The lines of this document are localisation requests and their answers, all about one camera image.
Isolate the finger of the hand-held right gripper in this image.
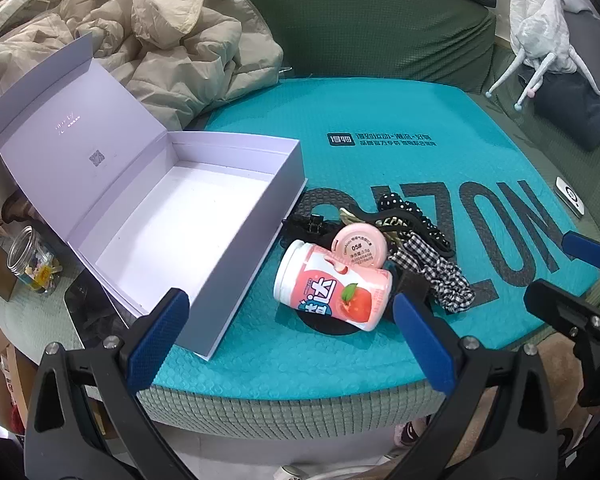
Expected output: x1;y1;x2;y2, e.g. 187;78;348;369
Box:
562;231;600;271
524;280;600;348

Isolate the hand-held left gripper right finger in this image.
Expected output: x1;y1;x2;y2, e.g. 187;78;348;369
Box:
391;292;563;480

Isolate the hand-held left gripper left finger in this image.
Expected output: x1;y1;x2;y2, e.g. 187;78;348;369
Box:
22;287;196;480

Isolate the black white gingham scrunchie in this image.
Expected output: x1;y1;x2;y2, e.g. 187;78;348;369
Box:
387;232;476;315

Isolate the lavender gift box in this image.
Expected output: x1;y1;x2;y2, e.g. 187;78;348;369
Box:
0;31;308;362

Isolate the pink gum bottle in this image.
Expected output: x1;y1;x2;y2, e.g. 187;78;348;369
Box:
273;240;393;332

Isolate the pink round compact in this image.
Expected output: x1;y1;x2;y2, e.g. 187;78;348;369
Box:
331;223;388;269

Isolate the black polka dot hair claw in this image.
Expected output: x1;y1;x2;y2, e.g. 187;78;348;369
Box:
337;192;458;261

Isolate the white remote control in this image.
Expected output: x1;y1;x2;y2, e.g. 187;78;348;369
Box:
555;176;587;218

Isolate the grey cushion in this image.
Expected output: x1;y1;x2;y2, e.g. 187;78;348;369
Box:
532;10;600;151

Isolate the glass jar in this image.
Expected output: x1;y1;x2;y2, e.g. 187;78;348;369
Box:
7;225;63;295

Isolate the white rack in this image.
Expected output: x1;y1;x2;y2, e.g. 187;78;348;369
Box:
485;45;600;111

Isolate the white garment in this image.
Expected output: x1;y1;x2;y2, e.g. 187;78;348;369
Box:
509;0;598;73

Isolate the beige down jacket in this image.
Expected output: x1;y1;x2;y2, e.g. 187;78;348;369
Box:
0;0;286;201

